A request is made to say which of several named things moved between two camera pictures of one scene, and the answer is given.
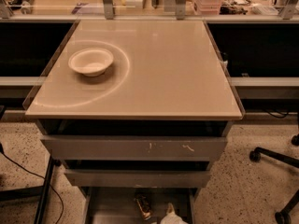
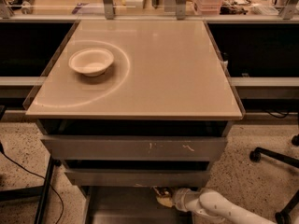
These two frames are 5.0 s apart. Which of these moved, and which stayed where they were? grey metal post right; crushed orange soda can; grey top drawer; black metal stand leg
Moved: crushed orange soda can
Stayed: grey metal post right; black metal stand leg; grey top drawer
